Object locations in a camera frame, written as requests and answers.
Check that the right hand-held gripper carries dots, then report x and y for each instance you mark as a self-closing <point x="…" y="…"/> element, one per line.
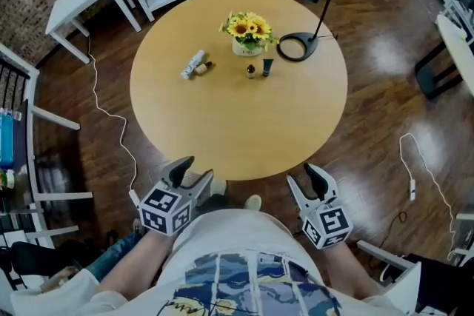
<point x="326" y="227"/>

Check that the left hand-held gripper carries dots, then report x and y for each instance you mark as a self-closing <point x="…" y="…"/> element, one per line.
<point x="164" y="210"/>

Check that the small amber dropper bottle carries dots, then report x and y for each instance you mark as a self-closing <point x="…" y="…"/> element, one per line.
<point x="203" y="68"/>

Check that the white spray bottle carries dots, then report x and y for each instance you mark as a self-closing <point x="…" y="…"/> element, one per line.
<point x="192" y="64"/>

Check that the brown glass bottle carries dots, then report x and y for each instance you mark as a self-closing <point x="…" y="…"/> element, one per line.
<point x="251" y="72"/>

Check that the dark green tube bottle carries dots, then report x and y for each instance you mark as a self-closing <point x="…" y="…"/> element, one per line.
<point x="268" y="67"/>

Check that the person's left forearm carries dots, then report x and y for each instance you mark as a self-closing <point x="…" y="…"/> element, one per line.
<point x="137" y="262"/>

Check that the person's right forearm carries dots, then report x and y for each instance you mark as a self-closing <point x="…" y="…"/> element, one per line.
<point x="352" y="274"/>

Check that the person's white shoe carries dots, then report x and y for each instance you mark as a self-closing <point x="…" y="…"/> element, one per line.
<point x="253" y="202"/>

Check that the white power plug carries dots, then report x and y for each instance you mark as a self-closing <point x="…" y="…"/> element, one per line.
<point x="134" y="198"/>

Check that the person's white printed shirt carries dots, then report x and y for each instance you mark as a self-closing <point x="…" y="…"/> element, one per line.
<point x="237" y="270"/>

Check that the person's blue jeans leg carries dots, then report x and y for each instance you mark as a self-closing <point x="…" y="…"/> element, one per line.
<point x="115" y="255"/>

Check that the white metal shelf unit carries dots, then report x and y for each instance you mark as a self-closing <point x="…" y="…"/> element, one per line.
<point x="35" y="174"/>

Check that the sunflowers in white pot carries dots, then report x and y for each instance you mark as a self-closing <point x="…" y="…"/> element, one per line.
<point x="247" y="31"/>

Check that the black table base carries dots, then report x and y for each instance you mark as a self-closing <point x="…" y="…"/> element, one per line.
<point x="431" y="77"/>

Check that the black chair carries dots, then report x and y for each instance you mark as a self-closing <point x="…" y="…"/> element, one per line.
<point x="33" y="257"/>

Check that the blue plastic container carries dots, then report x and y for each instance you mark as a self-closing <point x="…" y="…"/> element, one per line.
<point x="6" y="138"/>

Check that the white round table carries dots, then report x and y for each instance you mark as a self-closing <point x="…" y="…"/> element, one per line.
<point x="457" y="52"/>

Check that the white chair frame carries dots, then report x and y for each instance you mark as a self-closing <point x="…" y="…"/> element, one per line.
<point x="392" y="262"/>

